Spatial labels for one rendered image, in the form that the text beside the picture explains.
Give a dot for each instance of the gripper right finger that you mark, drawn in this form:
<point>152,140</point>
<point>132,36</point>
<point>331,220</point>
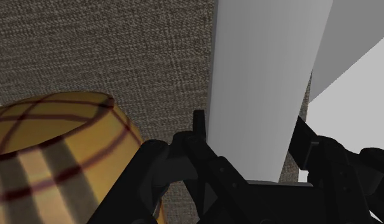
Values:
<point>334,173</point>

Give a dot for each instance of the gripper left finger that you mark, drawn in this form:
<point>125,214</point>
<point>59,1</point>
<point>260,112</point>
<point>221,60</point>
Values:
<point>142,186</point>

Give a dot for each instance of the brown woven fabric sofa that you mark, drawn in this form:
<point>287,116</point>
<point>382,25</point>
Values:
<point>117,46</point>

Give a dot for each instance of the yellow plaid cylinder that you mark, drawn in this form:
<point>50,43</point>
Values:
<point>86,149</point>

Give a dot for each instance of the white tall slab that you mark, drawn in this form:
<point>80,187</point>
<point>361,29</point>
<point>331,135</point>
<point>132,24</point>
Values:
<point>257,93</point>

